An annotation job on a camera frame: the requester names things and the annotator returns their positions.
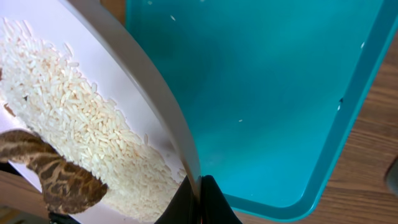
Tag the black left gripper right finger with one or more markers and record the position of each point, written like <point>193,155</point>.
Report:
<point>214,207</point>

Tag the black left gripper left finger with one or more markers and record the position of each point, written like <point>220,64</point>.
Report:
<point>183,208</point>

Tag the large pink plate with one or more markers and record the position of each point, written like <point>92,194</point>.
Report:
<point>108,56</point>

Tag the pile of white rice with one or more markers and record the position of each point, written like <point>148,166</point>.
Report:
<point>43,89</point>

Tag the brown food scrap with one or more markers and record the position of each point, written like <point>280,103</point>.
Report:
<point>66,188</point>

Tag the teal plastic tray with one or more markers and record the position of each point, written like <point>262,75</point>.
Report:
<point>270,89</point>

